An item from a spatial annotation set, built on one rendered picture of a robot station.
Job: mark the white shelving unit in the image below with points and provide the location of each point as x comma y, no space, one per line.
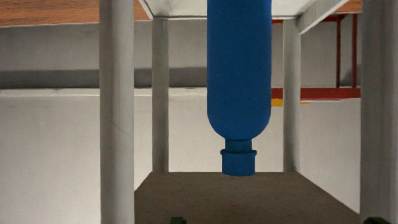
285,197

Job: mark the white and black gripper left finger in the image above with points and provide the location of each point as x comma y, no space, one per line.
178,220

